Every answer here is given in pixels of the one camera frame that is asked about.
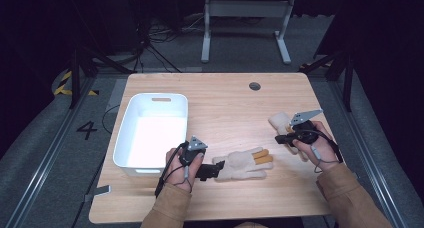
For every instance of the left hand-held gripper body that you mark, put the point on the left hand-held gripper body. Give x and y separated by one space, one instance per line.
191 154

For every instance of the person's tan clothed knee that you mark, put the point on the person's tan clothed knee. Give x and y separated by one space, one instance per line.
251 225

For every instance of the white plastic bin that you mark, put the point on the white plastic bin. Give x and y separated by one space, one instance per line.
151 138

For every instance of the black metal stand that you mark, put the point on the black metal stand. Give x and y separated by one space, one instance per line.
347 84
76 78

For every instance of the person's right hand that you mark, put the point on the person's right hand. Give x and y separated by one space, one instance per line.
321 149

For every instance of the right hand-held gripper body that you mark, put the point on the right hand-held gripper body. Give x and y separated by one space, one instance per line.
305 133

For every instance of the person's left hand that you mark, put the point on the person's left hand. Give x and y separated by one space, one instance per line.
178 174

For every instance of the white metal desk frame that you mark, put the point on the white metal desk frame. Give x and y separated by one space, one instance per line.
246 8

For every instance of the beige knit glove orange fingers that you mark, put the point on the beige knit glove orange fingers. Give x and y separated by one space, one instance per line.
280 121
241 164

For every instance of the grey metal bracket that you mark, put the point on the grey metal bracket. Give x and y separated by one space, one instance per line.
100 190

